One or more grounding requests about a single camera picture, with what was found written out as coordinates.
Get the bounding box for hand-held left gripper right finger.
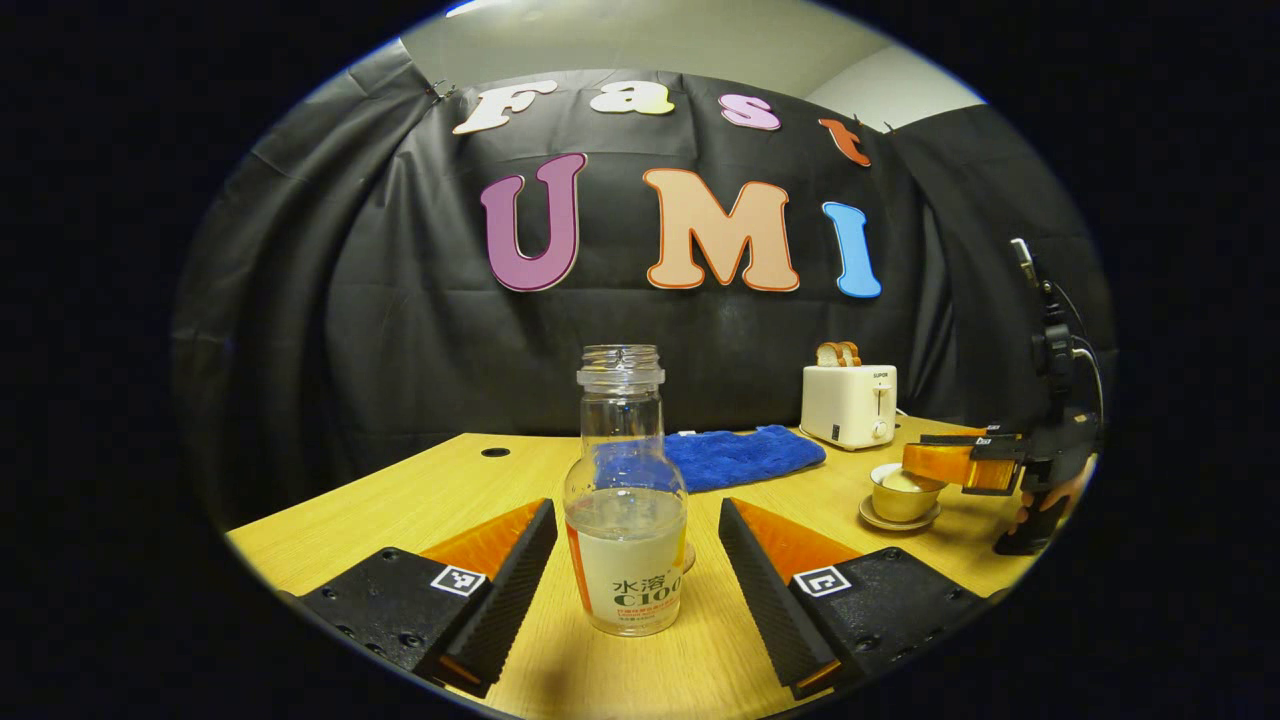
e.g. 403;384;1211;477
717;497;991;701

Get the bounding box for blue fluffy towel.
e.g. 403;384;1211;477
597;425;828;494

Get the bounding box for cream ceramic saucer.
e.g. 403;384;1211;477
858;497;942;533

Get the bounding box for clear glass water bottle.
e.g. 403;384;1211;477
563;345;689;638

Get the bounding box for black backdrop cloth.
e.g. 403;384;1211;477
170;40;1116;531

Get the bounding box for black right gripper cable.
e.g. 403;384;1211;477
1048;283;1107;426

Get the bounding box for cream white toaster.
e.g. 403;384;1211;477
800;364;898;452

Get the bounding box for cream ceramic teacup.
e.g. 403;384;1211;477
869;462;948;524

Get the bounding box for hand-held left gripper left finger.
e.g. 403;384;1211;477
300;498;559;699

